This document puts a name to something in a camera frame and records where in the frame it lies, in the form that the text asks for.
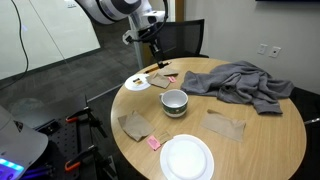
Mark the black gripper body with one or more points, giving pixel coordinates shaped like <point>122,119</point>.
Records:
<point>148,35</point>

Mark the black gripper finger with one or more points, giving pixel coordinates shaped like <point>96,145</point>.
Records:
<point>153,51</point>
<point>160,55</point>

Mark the white mug green band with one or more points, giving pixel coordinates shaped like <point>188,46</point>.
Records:
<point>175,110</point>

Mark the black robot base board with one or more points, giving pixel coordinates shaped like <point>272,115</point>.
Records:
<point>56,140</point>

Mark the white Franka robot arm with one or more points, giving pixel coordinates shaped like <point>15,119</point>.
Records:
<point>110,8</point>

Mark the brown paper napkin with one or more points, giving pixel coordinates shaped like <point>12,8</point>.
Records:
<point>168,72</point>
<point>159,81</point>
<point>133,128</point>
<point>223,126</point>

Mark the pink sweetener packet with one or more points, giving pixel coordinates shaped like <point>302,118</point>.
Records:
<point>153,143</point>
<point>171,79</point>

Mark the black mesh office chair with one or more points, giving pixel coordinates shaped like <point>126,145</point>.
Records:
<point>186,36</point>

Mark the small white plate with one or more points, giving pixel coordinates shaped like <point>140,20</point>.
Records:
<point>131,86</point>

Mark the white sign on glass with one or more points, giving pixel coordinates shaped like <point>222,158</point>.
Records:
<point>70,4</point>

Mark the gray hoodie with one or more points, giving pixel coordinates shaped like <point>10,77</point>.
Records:
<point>240,83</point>

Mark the large white plate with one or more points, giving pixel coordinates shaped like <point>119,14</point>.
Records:
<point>186,160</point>

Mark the metal glass partition post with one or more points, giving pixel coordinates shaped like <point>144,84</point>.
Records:
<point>136,53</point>

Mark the wrist camera mount box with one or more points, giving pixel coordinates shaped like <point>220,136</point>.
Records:
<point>127,36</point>

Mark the frosted glass wall panel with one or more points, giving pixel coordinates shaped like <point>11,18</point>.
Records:
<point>50,30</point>

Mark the white rectangular wall plate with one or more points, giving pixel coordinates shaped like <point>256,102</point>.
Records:
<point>262,49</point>

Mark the white wall plate with socket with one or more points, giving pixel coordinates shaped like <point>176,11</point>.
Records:
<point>274,52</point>

